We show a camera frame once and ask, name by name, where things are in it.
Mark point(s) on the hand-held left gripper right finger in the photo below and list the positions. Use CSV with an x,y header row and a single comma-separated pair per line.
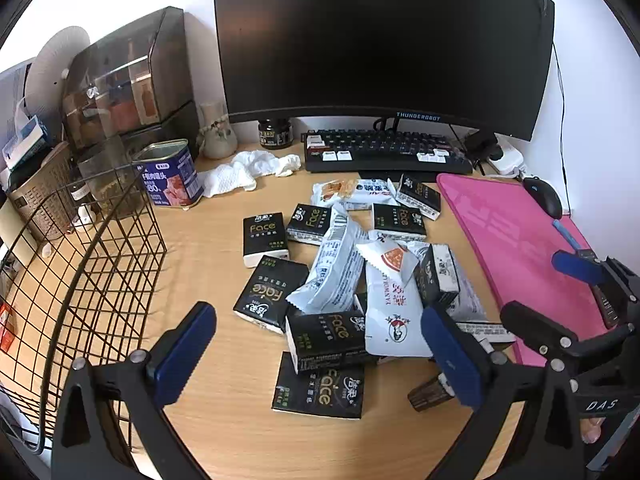
x,y
450,355

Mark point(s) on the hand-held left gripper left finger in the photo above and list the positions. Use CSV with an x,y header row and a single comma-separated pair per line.
x,y
184,355

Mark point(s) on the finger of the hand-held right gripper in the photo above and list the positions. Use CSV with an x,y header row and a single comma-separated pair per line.
x,y
577,266
540,327

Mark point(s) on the dark brown snack bar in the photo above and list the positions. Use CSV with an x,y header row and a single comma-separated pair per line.
x,y
430,394

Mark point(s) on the white black text snack packet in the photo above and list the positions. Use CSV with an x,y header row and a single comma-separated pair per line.
x,y
475,315

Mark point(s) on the white red print snack packet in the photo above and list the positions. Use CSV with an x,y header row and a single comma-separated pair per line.
x,y
395,325

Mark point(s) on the white pizza print snack packet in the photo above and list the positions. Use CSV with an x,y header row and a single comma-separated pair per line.
x,y
392,259

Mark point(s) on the orange edged snack packet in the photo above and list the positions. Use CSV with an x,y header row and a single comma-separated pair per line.
x,y
415,246

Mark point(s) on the white blue text snack packet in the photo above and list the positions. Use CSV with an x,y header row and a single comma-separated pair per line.
x,y
330,270

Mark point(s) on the wooden desktop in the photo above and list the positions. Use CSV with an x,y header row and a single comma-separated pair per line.
x,y
225,240

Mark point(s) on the person's right hand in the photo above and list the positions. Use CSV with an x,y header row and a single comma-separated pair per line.
x,y
592,432

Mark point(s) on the blue pen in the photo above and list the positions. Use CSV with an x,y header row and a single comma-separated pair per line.
x,y
567,234

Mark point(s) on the pink mouse pad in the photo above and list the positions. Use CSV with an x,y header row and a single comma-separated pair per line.
x,y
510,240

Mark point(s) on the black computer mouse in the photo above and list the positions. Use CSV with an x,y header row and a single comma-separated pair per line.
x,y
544,196

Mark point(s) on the white power strip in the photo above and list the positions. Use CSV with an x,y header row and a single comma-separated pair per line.
x,y
507,159

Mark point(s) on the black power plug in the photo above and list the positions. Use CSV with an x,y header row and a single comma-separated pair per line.
x,y
482,145

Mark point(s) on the small white bottle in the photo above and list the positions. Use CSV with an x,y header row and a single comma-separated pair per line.
x,y
84,216

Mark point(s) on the blue luncheon meat can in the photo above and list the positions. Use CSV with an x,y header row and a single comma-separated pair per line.
x,y
167,180

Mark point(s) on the clear glass jar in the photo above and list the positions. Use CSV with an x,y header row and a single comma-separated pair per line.
x,y
110,180

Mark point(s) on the white biscuit picture snack packet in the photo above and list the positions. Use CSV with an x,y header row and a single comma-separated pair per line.
x,y
350,191

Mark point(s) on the white crumpled cloth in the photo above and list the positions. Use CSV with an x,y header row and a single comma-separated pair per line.
x,y
240,170

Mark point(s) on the black mechanical keyboard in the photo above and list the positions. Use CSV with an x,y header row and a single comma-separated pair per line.
x,y
385,152

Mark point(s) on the brown woven basket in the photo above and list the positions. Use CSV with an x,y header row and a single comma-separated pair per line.
x,y
42,195

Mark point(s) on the beige ceramic vase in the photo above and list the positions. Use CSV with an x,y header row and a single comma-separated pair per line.
x,y
219,137

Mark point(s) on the dark glass jar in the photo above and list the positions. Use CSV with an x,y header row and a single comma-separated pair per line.
x,y
275,134

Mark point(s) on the blue white tissue box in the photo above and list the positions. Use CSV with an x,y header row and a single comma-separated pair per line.
x,y
22,140

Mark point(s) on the dark acrylic storage cabinet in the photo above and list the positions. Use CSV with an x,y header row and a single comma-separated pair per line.
x,y
135,80

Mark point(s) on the black curved monitor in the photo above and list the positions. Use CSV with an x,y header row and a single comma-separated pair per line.
x,y
380,40

